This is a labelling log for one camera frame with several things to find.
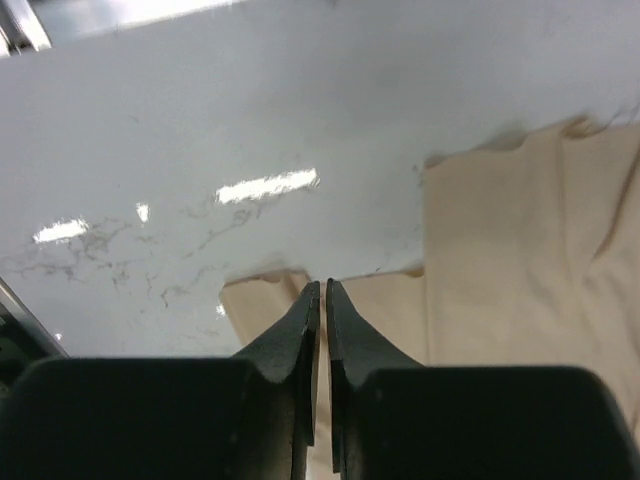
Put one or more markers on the beige trousers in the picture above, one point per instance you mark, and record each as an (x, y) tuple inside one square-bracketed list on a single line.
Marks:
[(531, 258)]

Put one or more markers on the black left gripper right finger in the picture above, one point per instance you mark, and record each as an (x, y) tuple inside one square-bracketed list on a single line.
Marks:
[(393, 418)]

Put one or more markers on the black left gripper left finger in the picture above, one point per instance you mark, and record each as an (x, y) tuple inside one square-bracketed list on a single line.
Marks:
[(247, 416)]

